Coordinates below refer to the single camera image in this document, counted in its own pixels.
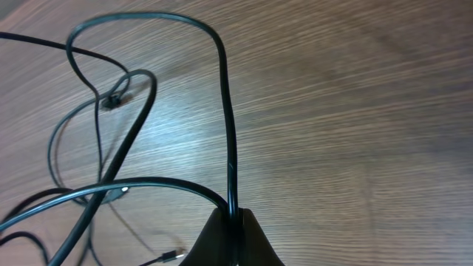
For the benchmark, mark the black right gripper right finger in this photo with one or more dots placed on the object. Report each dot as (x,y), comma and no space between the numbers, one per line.
(255,248)

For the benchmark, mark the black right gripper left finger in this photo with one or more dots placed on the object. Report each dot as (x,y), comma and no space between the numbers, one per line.
(212,247)

